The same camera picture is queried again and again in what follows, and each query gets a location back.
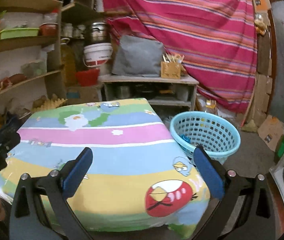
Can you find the wooden low cabinet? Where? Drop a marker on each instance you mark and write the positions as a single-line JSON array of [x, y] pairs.
[[157, 90]]

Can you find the clear plastic container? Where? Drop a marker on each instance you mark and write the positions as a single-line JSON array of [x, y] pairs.
[[34, 68]]

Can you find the yellow utensil holder box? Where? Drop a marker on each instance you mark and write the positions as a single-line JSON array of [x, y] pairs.
[[171, 66]]

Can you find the yellow egg tray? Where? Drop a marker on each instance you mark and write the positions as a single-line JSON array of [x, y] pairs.
[[44, 103]]

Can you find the steel cooking pot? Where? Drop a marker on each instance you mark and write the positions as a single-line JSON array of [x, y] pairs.
[[96, 32]]

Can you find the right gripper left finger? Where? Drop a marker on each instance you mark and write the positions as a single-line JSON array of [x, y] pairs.
[[28, 217]]

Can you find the wooden wall shelf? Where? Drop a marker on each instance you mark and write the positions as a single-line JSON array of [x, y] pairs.
[[16, 90]]

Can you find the light blue laundry basket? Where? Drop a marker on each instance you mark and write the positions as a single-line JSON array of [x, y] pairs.
[[218, 137]]

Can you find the striped red curtain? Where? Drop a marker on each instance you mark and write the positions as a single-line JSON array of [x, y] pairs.
[[216, 39]]

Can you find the red plastic basket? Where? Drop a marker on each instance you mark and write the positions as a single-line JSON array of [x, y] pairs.
[[87, 77]]

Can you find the cardboard box under basket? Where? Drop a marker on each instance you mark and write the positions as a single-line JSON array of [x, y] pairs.
[[78, 95]]

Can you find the white plastic bucket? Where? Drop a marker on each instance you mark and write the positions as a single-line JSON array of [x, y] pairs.
[[95, 55]]

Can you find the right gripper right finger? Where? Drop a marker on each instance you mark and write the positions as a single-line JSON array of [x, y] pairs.
[[256, 218]]

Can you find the blue plastic shoe cover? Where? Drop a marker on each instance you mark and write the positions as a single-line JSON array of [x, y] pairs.
[[185, 138]]

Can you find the green plastic tray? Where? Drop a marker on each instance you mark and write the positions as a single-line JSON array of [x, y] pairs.
[[18, 32]]

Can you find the grey fabric cover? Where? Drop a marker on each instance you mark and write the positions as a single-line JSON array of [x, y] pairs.
[[138, 57]]

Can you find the colourful cartoon tablecloth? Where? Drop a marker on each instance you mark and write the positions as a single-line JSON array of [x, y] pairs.
[[140, 177]]

